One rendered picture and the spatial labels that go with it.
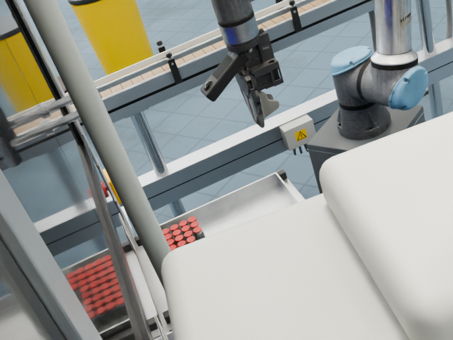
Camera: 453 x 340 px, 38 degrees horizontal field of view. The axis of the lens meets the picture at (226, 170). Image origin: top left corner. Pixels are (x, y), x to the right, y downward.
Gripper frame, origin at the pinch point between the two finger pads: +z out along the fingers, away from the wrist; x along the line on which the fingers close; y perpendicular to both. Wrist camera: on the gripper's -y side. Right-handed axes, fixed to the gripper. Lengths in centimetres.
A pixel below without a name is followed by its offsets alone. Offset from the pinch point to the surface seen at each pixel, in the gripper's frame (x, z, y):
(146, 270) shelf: -3.0, 21.7, -35.7
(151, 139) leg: 86, 39, -19
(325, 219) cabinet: -91, -45, -18
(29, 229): -86, -51, -36
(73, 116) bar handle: -40, -37, -33
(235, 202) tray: 5.6, 21.0, -9.9
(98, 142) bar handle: -67, -45, -30
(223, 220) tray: 1.6, 21.4, -14.7
